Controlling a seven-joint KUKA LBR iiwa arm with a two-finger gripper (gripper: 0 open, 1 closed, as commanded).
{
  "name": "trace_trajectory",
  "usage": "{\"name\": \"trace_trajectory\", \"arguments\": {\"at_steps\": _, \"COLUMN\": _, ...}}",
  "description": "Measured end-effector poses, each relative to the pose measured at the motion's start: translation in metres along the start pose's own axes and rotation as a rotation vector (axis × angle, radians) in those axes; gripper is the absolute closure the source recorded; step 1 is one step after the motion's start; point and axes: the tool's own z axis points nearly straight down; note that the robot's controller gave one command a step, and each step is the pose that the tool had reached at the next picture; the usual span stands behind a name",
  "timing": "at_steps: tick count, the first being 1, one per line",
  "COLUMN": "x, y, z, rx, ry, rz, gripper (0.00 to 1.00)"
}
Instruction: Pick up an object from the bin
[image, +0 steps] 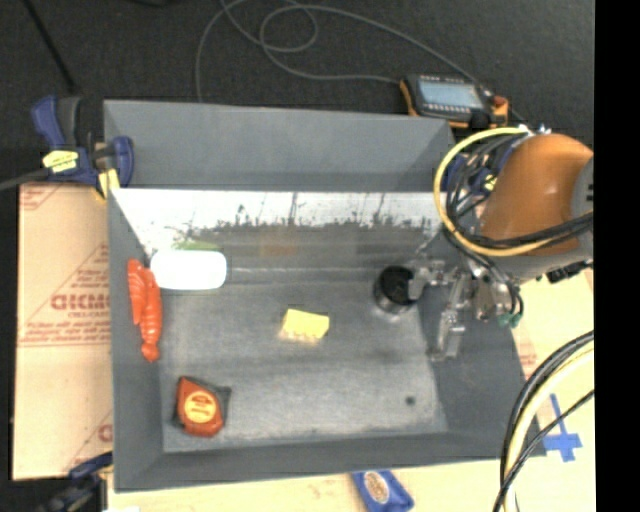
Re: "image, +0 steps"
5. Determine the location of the grey metal bin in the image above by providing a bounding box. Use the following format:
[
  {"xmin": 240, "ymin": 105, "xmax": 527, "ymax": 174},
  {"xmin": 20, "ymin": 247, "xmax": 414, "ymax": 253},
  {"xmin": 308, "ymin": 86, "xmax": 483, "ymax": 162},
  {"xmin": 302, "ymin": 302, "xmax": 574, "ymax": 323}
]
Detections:
[{"xmin": 102, "ymin": 98, "xmax": 545, "ymax": 492}]

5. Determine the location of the yellow sponge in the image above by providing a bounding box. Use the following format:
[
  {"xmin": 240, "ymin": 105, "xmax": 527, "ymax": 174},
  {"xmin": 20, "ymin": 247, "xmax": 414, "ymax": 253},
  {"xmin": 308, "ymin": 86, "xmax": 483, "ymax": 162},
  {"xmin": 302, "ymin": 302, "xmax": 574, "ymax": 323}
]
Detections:
[{"xmin": 278, "ymin": 307, "xmax": 332, "ymax": 344}]

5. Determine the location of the orange toy lobster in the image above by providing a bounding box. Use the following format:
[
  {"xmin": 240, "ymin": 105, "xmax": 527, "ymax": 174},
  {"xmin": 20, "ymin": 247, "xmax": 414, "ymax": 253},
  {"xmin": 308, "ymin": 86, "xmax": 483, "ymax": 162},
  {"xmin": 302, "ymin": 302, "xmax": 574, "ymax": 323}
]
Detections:
[{"xmin": 126, "ymin": 257, "xmax": 165, "ymax": 363}]

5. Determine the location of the black round container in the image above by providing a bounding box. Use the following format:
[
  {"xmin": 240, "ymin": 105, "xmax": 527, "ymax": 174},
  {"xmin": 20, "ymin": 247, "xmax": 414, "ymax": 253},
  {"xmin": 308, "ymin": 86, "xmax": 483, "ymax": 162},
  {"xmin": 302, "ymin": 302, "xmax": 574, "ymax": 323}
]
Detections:
[{"xmin": 373, "ymin": 264, "xmax": 422, "ymax": 315}]

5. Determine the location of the brown cardboard board, red print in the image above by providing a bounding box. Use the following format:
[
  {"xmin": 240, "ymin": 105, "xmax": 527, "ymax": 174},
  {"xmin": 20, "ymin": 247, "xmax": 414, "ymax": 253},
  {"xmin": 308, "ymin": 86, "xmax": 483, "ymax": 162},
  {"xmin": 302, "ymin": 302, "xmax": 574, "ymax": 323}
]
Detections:
[{"xmin": 10, "ymin": 180, "xmax": 115, "ymax": 482}]

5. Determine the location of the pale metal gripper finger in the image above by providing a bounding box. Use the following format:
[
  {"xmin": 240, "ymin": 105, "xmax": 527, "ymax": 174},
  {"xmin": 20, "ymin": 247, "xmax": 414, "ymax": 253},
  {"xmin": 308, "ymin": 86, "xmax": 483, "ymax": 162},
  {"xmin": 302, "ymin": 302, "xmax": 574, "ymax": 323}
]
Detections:
[
  {"xmin": 446, "ymin": 313, "xmax": 469, "ymax": 360},
  {"xmin": 424, "ymin": 312, "xmax": 449, "ymax": 362}
]

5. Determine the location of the black cylinder on white bracket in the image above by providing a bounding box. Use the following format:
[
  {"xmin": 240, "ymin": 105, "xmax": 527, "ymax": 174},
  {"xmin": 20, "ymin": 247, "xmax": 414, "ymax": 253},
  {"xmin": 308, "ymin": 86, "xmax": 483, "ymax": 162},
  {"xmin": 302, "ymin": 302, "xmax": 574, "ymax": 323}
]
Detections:
[{"xmin": 546, "ymin": 259, "xmax": 595, "ymax": 285}]

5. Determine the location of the orange tape measure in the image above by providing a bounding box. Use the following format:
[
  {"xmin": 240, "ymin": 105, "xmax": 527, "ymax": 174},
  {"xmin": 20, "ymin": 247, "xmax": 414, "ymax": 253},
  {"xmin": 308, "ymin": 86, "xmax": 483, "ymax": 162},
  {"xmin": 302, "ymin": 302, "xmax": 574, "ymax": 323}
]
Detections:
[{"xmin": 171, "ymin": 375, "xmax": 233, "ymax": 438}]

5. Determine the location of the white rounded block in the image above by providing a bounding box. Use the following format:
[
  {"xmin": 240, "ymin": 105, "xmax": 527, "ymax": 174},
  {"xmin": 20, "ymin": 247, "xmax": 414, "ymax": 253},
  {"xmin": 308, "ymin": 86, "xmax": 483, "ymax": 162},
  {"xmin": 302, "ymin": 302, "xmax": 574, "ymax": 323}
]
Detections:
[{"xmin": 149, "ymin": 249, "xmax": 229, "ymax": 292}]

